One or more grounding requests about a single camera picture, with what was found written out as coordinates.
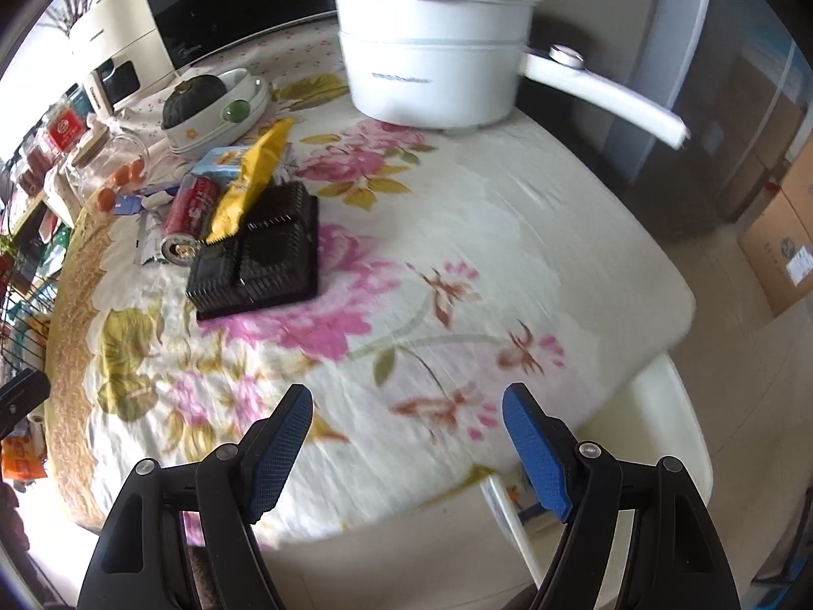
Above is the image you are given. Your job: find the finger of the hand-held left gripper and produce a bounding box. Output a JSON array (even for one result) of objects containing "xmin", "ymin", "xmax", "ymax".
[{"xmin": 0, "ymin": 369, "xmax": 52, "ymax": 439}]

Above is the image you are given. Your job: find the glass jar with wooden lid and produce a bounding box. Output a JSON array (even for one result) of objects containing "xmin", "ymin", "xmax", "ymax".
[{"xmin": 64, "ymin": 124, "xmax": 151, "ymax": 204}]

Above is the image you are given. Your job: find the white floral ceramic dish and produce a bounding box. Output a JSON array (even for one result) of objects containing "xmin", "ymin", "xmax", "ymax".
[{"xmin": 164, "ymin": 68, "xmax": 271, "ymax": 155}]

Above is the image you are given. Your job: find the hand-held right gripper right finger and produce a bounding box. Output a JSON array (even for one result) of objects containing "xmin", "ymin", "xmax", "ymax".
[{"xmin": 502, "ymin": 382, "xmax": 741, "ymax": 610}]

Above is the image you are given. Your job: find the red label jar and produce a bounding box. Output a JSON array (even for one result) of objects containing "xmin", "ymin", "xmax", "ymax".
[{"xmin": 47, "ymin": 105, "xmax": 86, "ymax": 154}]

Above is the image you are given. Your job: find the dark green pumpkin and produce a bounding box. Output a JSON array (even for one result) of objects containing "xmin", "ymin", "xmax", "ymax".
[{"xmin": 161, "ymin": 75, "xmax": 230, "ymax": 131}]

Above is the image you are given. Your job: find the grey refrigerator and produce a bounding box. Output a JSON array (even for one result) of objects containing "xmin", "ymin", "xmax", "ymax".
[{"xmin": 517, "ymin": 0, "xmax": 813, "ymax": 242}]

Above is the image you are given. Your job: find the black wire rack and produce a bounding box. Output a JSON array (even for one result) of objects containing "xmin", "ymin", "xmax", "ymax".
[{"xmin": 0, "ymin": 229, "xmax": 58, "ymax": 388}]

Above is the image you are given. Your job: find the small blue wrapper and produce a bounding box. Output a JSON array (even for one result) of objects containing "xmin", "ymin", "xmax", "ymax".
[{"xmin": 111, "ymin": 187, "xmax": 182, "ymax": 216}]

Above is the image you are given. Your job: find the orange packet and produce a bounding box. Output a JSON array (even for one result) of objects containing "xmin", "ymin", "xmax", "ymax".
[{"xmin": 0, "ymin": 435, "xmax": 48, "ymax": 484}]

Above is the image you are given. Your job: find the black plastic tray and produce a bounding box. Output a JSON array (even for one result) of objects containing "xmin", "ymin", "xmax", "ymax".
[{"xmin": 185, "ymin": 181, "xmax": 320, "ymax": 322}]

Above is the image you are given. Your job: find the cream air fryer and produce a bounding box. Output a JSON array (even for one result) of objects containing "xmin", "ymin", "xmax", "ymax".
[{"xmin": 67, "ymin": 0, "xmax": 175, "ymax": 109}]

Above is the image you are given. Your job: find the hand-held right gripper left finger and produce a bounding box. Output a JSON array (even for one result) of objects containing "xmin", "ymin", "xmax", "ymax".
[{"xmin": 77, "ymin": 383, "xmax": 314, "ymax": 610}]

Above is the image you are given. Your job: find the row of red-filled jars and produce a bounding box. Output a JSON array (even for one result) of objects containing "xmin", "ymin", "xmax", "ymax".
[{"xmin": 13, "ymin": 133, "xmax": 55, "ymax": 198}]

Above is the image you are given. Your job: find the red drink can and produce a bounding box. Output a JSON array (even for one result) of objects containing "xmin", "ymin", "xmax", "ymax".
[{"xmin": 160, "ymin": 173, "xmax": 222, "ymax": 266}]

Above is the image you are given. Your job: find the black microwave oven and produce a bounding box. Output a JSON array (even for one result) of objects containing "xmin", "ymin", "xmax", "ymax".
[{"xmin": 136, "ymin": 0, "xmax": 408, "ymax": 71}]

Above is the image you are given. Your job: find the white electric pot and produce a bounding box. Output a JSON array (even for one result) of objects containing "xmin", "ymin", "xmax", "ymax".
[{"xmin": 327, "ymin": 0, "xmax": 692, "ymax": 148}]

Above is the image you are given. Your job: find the yellow snack bag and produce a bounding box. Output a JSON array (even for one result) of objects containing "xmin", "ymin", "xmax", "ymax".
[{"xmin": 206, "ymin": 117, "xmax": 296, "ymax": 246}]

